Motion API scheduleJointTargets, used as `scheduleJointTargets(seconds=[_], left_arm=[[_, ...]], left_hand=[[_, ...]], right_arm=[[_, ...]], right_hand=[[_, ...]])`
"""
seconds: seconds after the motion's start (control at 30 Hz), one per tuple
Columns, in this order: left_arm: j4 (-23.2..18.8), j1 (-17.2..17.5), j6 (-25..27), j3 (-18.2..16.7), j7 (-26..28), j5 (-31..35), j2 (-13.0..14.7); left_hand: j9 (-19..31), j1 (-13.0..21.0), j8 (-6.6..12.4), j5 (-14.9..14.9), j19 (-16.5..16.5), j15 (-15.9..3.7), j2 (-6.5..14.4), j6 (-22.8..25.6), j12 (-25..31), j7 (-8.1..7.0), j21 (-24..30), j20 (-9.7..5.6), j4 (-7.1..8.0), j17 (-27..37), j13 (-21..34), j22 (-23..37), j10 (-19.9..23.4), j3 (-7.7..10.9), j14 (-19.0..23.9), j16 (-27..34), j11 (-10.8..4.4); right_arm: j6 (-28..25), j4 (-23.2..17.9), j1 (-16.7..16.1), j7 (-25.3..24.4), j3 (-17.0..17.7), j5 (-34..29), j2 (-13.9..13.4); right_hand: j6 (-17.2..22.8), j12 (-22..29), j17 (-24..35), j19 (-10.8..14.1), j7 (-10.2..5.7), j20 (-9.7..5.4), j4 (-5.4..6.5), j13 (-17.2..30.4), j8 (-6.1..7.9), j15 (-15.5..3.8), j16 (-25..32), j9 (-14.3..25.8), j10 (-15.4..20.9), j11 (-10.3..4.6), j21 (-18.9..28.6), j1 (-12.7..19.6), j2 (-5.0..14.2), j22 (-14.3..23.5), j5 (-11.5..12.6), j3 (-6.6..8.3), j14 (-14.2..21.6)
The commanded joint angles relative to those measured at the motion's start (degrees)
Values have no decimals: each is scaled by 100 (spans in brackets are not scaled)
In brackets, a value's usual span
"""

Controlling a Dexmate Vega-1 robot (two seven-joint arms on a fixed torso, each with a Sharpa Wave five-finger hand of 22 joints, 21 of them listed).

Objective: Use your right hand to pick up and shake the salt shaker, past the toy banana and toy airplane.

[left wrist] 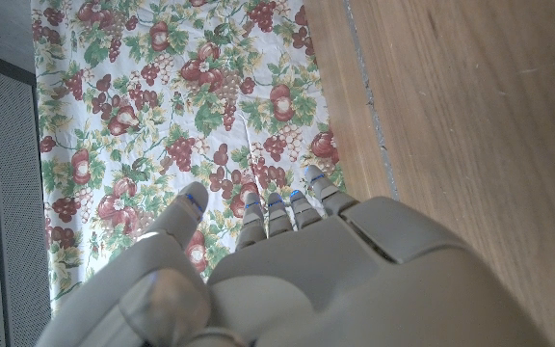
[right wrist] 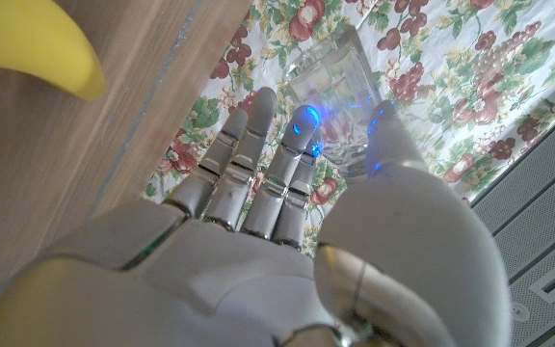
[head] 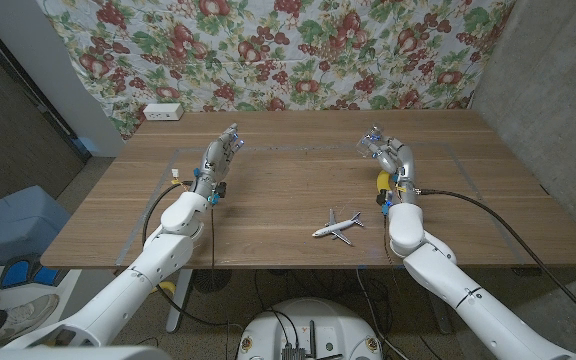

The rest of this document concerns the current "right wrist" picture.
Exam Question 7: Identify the fruit print backdrop cloth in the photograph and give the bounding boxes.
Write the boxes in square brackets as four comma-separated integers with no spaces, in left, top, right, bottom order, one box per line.
[142,0,555,256]

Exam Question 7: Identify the yellow toy banana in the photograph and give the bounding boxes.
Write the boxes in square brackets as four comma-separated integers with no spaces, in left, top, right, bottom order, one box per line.
[0,0,108,102]

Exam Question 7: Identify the clear glass salt shaker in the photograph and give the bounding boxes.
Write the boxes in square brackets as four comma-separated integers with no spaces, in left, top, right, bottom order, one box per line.
[281,23,384,182]

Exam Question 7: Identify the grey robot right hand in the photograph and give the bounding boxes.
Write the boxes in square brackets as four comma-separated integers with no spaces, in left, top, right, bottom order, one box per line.
[0,86,515,347]

